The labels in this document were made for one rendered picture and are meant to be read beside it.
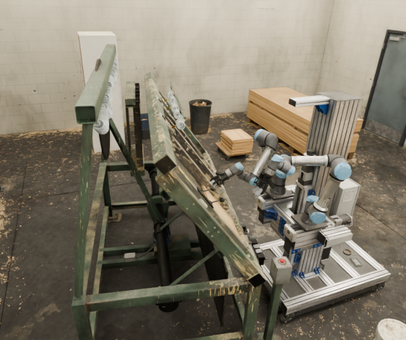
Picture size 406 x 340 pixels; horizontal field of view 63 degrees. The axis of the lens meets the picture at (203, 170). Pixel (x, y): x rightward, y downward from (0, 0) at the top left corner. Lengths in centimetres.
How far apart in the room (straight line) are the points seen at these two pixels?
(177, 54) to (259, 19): 214
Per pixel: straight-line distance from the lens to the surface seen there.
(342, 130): 293
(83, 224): 217
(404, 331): 341
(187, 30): 785
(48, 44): 747
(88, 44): 606
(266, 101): 736
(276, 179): 321
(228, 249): 238
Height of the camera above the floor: 272
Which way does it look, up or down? 28 degrees down
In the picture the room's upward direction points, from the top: 2 degrees clockwise
